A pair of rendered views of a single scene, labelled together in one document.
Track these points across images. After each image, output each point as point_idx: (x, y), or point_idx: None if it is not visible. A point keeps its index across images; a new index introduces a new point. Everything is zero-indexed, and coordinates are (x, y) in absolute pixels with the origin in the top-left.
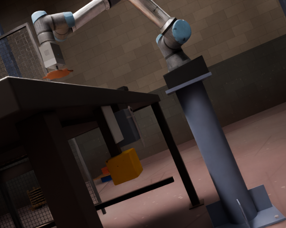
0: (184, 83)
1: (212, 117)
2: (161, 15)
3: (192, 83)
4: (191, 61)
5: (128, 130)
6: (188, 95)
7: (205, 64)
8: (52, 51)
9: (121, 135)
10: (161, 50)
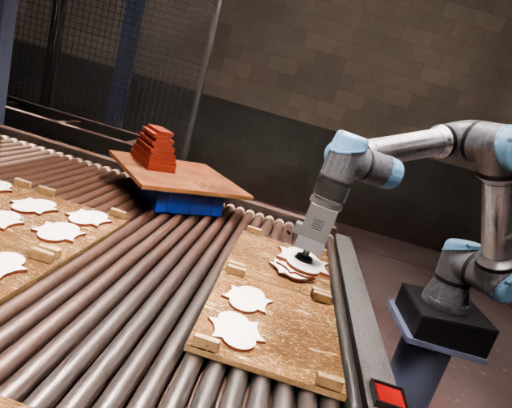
0: (440, 348)
1: (429, 401)
2: (508, 248)
3: (452, 355)
4: (477, 328)
5: None
6: (426, 355)
7: (491, 346)
8: (329, 231)
9: None
10: (442, 261)
